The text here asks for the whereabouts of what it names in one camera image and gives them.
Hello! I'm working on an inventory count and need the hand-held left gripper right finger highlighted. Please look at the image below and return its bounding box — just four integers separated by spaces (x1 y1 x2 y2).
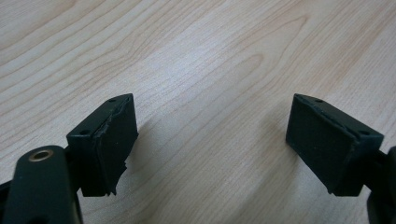
285 92 385 197

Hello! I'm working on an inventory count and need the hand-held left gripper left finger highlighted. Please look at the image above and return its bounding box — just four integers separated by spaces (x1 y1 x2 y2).
65 92 139 198

